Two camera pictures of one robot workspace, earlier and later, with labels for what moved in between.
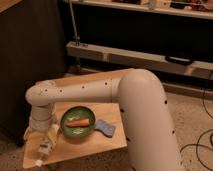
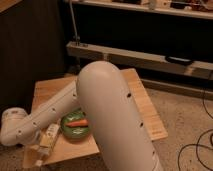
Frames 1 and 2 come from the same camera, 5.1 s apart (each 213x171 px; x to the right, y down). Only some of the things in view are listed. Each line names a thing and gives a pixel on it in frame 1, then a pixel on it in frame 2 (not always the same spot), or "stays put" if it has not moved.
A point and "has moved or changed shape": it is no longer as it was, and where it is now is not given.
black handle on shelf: x=183 y=61 stays put
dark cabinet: x=33 y=49 stays put
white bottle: x=44 y=145 has moved or changed shape
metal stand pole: x=76 y=39 stays put
